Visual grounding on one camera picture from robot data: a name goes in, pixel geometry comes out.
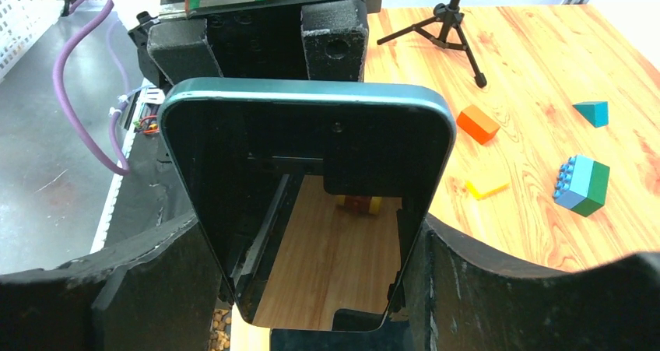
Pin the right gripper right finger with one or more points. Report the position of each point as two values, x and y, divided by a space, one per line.
463 294

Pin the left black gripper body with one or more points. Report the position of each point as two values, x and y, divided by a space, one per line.
262 39

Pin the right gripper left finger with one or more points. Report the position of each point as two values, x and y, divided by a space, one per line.
153 291

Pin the black phone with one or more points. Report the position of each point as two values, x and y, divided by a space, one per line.
310 193

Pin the black microphone tripod stand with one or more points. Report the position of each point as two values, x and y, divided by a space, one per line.
451 35

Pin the yellow wooden block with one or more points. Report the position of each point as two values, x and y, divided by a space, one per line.
483 189

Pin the blue green lego brick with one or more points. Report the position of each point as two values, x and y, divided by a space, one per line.
581 185

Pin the red wooden block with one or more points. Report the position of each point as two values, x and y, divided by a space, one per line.
477 124

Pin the teal triangular block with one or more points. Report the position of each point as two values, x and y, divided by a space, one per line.
595 112

